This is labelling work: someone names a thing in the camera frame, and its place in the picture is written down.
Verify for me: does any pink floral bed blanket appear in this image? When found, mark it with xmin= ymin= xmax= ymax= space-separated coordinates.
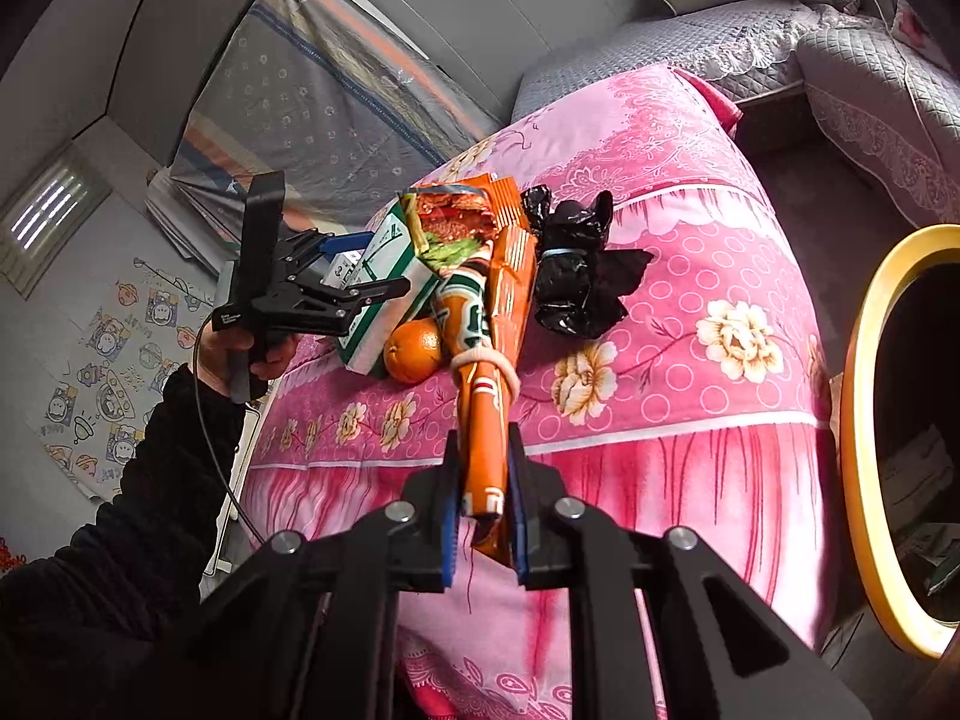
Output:
xmin=240 ymin=64 xmax=837 ymax=720

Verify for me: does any yellow rimmed trash bin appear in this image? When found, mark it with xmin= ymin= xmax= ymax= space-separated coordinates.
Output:
xmin=838 ymin=223 xmax=960 ymax=661

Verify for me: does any orange tangerine peel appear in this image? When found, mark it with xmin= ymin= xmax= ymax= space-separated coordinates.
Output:
xmin=384 ymin=317 xmax=449 ymax=385

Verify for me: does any orange snack packet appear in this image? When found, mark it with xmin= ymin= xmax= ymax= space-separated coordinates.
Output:
xmin=397 ymin=174 xmax=539 ymax=568

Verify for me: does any grey quilted sofa cover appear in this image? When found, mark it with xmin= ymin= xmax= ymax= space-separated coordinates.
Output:
xmin=510 ymin=0 xmax=960 ymax=230

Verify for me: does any barred window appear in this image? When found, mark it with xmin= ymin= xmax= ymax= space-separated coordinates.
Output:
xmin=0 ymin=142 xmax=113 ymax=297

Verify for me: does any black plastic bag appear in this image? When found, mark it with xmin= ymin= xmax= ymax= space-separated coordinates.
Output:
xmin=520 ymin=185 xmax=656 ymax=340

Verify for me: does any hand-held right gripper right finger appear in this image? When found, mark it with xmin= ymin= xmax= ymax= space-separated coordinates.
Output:
xmin=506 ymin=422 xmax=875 ymax=720

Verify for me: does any striped grey mattress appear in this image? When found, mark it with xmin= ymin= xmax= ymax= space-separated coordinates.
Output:
xmin=146 ymin=0 xmax=503 ymax=275

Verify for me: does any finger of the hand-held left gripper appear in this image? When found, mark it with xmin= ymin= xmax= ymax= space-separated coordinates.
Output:
xmin=279 ymin=228 xmax=374 ymax=287
xmin=296 ymin=277 xmax=412 ymax=317

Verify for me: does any person's left hand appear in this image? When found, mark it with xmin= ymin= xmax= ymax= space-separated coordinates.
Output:
xmin=196 ymin=315 xmax=301 ymax=400

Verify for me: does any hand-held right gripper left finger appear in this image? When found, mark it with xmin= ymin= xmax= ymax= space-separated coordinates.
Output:
xmin=169 ymin=429 xmax=462 ymax=720

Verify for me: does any thin black cable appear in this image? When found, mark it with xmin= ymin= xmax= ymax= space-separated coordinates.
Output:
xmin=191 ymin=315 xmax=268 ymax=545

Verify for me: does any pink flower print pillow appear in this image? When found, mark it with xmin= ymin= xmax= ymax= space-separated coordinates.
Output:
xmin=891 ymin=0 xmax=955 ymax=70

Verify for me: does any red wall ornament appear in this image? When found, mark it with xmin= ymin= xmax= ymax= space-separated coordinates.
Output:
xmin=0 ymin=536 xmax=35 ymax=578

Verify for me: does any cartoon wall poster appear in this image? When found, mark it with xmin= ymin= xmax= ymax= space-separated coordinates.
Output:
xmin=37 ymin=255 xmax=220 ymax=503

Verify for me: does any green and white carton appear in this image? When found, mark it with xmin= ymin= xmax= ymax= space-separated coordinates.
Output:
xmin=334 ymin=201 xmax=443 ymax=377

